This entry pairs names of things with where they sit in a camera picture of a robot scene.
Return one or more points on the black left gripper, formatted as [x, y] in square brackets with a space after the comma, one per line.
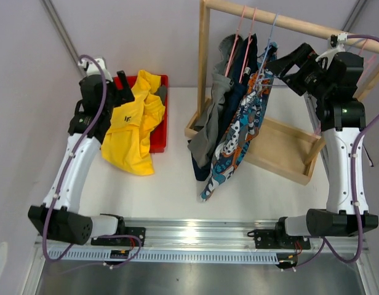
[124, 85]

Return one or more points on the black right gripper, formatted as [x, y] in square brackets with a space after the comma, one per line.
[305, 61]

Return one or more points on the olive green shorts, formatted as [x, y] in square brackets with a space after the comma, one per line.
[162, 93]

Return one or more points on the pink hanger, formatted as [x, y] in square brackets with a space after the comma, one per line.
[249, 40]
[236, 37]
[368, 62]

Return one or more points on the yellow shorts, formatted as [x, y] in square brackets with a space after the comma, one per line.
[127, 142]

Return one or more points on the patterned blue orange shorts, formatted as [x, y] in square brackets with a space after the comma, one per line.
[244, 127]

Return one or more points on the navy blue shorts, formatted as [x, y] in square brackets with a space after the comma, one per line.
[232, 98]

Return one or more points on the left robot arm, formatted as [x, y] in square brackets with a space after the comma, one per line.
[58, 217]

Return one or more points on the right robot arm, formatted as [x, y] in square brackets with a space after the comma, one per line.
[347, 212]

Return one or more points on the grey shorts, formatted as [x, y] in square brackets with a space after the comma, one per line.
[204, 142]

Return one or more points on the red plastic bin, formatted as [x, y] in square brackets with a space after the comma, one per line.
[158, 138]

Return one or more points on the wooden clothes rack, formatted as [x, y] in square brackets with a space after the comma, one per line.
[279, 148]

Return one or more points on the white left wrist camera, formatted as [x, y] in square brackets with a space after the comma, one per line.
[93, 67]

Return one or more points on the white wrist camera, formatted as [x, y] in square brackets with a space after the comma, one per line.
[93, 67]
[336, 45]

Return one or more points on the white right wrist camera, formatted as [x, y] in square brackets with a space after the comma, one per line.
[336, 45]

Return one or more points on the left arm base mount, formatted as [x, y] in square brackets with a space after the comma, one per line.
[122, 237]

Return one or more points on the aluminium mounting rail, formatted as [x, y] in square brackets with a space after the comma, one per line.
[199, 234]

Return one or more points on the slotted cable duct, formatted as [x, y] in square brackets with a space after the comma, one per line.
[219, 257]

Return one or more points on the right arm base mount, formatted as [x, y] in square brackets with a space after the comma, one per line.
[271, 239]

